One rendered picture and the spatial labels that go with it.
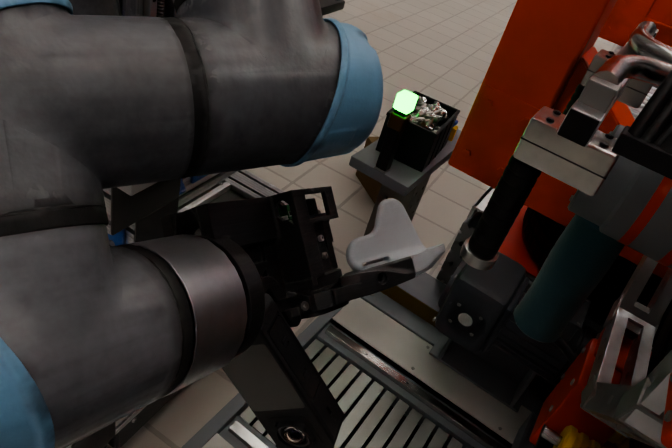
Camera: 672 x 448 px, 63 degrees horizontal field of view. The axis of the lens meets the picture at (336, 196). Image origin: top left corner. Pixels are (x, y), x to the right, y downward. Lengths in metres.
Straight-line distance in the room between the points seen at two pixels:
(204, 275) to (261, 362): 0.09
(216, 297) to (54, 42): 0.13
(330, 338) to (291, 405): 1.10
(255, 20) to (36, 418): 0.18
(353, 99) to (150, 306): 0.14
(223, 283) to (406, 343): 1.24
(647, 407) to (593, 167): 0.23
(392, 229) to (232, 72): 0.20
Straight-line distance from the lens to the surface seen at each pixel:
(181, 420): 1.35
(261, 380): 0.35
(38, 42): 0.24
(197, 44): 0.25
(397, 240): 0.41
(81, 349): 0.22
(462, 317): 1.28
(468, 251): 0.69
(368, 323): 1.51
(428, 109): 1.47
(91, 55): 0.24
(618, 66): 0.62
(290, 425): 0.37
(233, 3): 0.27
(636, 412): 0.64
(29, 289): 0.22
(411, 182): 1.38
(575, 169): 0.60
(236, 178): 1.61
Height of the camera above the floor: 1.16
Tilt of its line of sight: 35 degrees down
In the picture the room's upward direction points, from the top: 17 degrees clockwise
